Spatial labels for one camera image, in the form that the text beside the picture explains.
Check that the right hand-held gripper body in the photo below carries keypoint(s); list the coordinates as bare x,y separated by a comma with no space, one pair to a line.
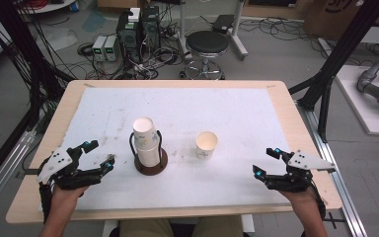
306,161

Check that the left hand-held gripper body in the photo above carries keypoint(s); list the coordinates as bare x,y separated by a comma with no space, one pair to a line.
57,163

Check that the brown round cup holder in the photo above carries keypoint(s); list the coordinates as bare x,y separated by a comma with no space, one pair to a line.
151,171

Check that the stack of floral paper cups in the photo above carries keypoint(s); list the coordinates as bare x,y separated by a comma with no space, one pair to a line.
144,128

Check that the single floral paper cup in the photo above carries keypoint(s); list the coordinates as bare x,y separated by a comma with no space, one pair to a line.
205,151

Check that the person's left hand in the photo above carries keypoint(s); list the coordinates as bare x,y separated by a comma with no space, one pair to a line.
67,195

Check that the person's right hand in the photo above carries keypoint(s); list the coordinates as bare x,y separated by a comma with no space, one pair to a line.
299,197

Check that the wooden table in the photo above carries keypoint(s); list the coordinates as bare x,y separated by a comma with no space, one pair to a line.
283,108

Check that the white table mat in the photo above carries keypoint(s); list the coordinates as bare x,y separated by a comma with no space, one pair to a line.
227,112

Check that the white platform board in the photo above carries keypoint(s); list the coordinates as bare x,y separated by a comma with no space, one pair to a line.
358,108

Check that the person's legs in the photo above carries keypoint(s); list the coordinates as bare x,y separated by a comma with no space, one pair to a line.
144,228

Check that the grey power supply unit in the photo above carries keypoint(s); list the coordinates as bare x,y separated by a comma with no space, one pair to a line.
111,47
99,47

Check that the black computer tower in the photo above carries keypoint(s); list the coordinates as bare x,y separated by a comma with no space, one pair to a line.
128,36
149,29

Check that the black round stool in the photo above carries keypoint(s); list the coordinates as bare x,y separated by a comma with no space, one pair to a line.
207,42

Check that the printed cardboard box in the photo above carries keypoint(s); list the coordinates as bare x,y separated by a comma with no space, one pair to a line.
325,23

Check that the small white box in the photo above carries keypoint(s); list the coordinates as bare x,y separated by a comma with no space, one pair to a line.
134,15

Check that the flat black device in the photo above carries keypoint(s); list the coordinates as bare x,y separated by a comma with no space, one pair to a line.
223,23

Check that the white round table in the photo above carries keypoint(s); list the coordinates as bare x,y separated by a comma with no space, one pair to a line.
56,6

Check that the aluminium rail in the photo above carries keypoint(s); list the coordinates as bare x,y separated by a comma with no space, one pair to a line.
347,204
6,171

